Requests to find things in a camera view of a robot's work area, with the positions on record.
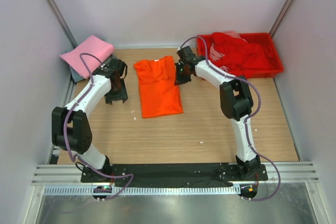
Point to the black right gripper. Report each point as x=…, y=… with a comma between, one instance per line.
x=179, y=80

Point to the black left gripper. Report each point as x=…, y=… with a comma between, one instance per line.
x=121, y=96

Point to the orange t-shirt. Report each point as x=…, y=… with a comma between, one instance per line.
x=159, y=96

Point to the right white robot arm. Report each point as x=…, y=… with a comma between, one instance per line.
x=235, y=101

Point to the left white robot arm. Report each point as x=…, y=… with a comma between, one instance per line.
x=71, y=131

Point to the pink t-shirt in bin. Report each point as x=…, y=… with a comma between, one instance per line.
x=227, y=50

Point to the folded grey t-shirt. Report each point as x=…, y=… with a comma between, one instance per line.
x=75, y=75

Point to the folded pink t-shirt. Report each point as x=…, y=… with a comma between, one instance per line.
x=95, y=51

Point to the red t-shirt pile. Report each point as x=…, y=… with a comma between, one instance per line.
x=255, y=59

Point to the red plastic bin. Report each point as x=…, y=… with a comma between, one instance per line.
x=264, y=39

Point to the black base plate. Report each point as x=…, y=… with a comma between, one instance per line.
x=202, y=175

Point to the slotted cable duct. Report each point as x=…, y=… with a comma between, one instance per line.
x=134, y=191

